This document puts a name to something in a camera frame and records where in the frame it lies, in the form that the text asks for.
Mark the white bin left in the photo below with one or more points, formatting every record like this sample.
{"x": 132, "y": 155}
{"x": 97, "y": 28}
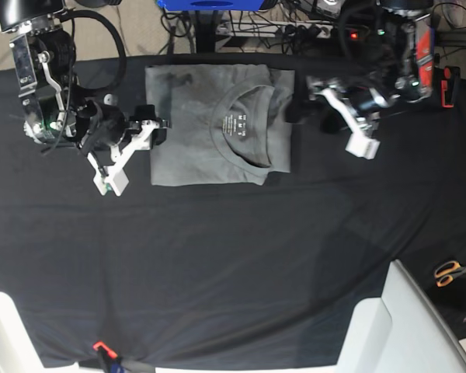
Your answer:
{"x": 17, "y": 353}

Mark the white power strip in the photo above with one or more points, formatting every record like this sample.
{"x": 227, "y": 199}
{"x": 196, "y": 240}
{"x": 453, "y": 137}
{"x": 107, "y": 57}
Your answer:
{"x": 271, "y": 29}

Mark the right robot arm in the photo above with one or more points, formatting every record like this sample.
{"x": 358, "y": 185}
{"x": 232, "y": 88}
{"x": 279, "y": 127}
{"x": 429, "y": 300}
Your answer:
{"x": 58, "y": 111}

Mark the red blue clamp bottom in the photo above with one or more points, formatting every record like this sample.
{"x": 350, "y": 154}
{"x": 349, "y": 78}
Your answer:
{"x": 109, "y": 360}

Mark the grey T-shirt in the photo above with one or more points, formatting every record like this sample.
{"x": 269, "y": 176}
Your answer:
{"x": 227, "y": 123}

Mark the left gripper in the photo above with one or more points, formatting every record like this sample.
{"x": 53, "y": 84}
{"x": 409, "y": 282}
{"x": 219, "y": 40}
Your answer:
{"x": 363, "y": 102}

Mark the white bin right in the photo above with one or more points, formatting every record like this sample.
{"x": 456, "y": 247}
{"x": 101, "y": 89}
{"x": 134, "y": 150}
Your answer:
{"x": 400, "y": 331}

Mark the white bin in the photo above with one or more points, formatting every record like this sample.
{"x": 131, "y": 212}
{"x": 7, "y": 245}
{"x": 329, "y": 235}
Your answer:
{"x": 400, "y": 331}
{"x": 17, "y": 353}

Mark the black table cloth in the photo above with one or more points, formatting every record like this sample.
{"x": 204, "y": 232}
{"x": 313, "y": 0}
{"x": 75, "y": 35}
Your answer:
{"x": 229, "y": 277}

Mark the blue box on stand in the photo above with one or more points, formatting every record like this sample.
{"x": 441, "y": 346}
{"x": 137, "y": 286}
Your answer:
{"x": 210, "y": 5}

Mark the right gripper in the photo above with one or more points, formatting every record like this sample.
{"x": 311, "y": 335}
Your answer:
{"x": 100, "y": 126}

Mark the red black clamp right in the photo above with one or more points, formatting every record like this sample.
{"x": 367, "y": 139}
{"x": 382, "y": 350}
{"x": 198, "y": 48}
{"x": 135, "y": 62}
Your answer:
{"x": 449, "y": 87}

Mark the orange handled scissors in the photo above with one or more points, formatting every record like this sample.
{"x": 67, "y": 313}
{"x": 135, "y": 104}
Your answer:
{"x": 446, "y": 273}

